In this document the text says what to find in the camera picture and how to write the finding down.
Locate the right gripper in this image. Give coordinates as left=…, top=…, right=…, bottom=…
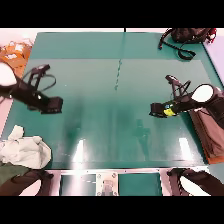
left=149, top=102, right=176, bottom=118

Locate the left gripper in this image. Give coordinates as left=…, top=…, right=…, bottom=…
left=39, top=96, right=64, bottom=115

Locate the white garment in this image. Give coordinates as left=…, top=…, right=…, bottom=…
left=0, top=124, right=53, bottom=170

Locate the orange garment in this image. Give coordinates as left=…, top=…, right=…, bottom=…
left=205, top=152, right=224, bottom=165

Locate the dark green garment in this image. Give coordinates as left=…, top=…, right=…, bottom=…
left=0, top=161, right=34, bottom=188

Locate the black bag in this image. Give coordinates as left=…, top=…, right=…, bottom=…
left=158, top=27, right=218, bottom=61

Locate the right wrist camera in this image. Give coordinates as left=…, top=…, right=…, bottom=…
left=164, top=74, right=193, bottom=102

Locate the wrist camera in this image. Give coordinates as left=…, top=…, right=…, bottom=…
left=27, top=63, right=57, bottom=93
left=164, top=74, right=193, bottom=102

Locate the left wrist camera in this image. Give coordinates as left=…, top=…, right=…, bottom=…
left=27, top=63, right=57, bottom=93

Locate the silver frame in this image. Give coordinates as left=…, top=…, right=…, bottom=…
left=43, top=167, right=224, bottom=197

